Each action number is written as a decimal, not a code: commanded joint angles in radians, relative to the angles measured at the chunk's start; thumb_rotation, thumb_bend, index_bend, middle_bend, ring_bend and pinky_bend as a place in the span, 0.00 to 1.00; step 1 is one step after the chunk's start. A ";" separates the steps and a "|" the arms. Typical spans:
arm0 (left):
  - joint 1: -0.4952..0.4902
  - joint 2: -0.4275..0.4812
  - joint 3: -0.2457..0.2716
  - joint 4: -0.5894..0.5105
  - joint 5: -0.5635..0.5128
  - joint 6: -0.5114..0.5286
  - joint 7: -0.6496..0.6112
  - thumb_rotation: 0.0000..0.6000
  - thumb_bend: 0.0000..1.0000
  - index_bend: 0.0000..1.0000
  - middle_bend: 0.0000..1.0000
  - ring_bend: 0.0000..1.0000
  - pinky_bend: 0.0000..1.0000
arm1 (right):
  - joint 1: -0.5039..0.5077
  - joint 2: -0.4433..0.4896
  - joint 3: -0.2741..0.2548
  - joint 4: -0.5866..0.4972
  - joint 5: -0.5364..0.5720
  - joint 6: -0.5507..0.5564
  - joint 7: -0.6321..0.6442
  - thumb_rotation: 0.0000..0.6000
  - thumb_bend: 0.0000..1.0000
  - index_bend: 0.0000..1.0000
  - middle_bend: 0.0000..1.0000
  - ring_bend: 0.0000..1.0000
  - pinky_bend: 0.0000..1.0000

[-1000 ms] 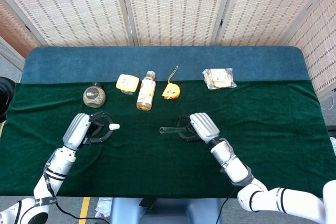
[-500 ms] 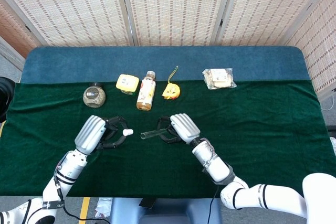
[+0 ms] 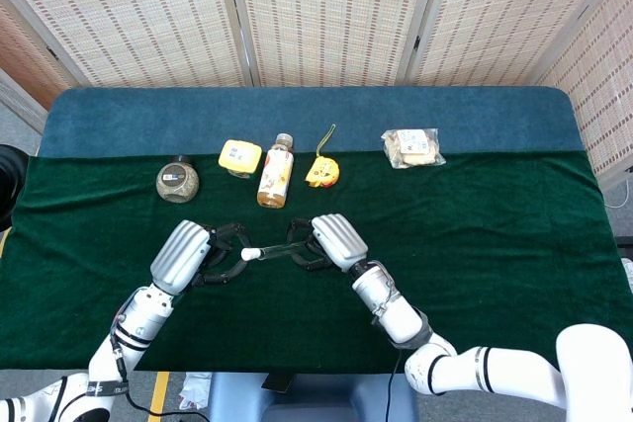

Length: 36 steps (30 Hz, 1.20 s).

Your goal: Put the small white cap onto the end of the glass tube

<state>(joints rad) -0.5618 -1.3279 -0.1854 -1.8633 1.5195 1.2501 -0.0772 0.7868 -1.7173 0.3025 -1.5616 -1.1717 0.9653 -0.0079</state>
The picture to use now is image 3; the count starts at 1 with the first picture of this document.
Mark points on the woven bamboo screen panel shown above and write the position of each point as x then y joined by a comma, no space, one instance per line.
25,56
133,12
601,96
336,12
504,12

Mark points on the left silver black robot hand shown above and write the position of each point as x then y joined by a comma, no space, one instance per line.
180,259

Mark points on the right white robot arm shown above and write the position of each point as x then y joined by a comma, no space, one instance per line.
395,313

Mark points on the clear glass test tube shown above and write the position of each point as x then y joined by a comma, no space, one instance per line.
282,250

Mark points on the dark green velvet cloth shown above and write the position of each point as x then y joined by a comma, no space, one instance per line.
494,254

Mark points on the small white stopper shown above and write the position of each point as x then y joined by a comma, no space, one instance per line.
248,254

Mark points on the clear bag of snacks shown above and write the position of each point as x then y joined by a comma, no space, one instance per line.
413,147

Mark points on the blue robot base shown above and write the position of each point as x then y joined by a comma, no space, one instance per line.
321,399

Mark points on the yellow cartoon tape measure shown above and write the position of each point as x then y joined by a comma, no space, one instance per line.
322,172

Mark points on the orange drink plastic bottle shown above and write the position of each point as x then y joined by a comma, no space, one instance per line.
274,175

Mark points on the white crumpled cloth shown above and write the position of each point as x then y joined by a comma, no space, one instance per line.
194,390

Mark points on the round grey jar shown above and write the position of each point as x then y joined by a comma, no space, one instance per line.
178,182

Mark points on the blue table cover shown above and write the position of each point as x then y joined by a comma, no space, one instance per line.
306,118

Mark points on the black rounded object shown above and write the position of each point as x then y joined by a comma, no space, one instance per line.
10,185

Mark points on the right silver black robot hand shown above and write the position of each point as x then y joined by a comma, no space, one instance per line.
338,241

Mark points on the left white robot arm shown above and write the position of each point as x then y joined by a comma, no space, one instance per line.
141,318

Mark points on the yellow lidded container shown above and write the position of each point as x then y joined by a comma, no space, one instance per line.
240,156

